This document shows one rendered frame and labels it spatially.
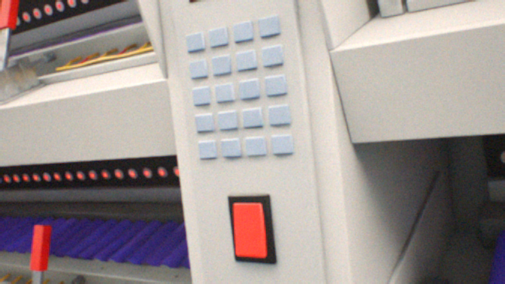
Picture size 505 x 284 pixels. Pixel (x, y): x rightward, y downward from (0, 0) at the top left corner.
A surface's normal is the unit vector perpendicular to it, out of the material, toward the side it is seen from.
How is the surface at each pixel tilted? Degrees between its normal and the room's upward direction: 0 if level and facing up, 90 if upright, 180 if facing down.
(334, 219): 90
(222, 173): 90
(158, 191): 109
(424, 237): 90
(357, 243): 90
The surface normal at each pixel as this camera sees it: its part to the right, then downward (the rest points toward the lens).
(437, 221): 0.84, -0.07
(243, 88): -0.54, 0.11
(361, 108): -0.47, 0.43
